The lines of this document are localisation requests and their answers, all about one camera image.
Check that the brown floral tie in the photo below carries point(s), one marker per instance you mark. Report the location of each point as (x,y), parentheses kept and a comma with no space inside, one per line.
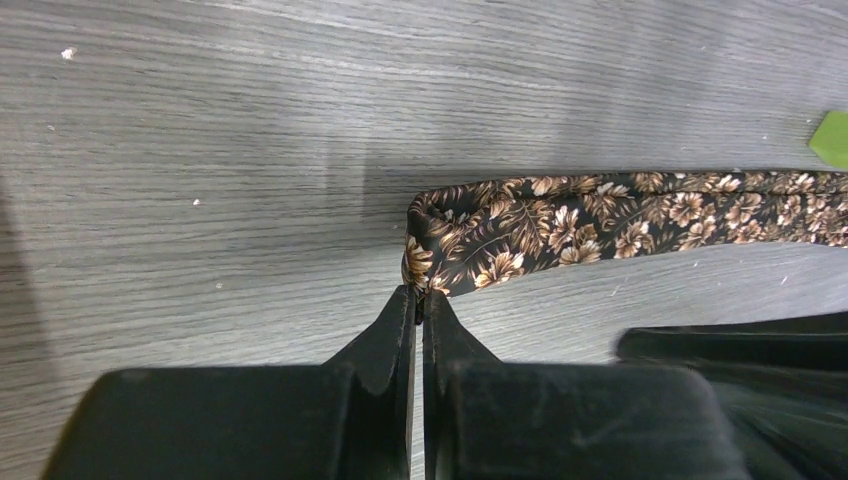
(463,238)

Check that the green toy block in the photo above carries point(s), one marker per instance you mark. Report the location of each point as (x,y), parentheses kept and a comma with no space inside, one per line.
(829,142)

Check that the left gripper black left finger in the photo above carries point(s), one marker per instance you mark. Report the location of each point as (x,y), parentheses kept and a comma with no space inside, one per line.
(346,418)

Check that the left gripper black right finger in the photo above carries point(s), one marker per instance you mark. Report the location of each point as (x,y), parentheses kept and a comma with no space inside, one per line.
(485,418)

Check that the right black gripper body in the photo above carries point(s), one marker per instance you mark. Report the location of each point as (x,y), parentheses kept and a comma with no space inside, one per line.
(781,383)

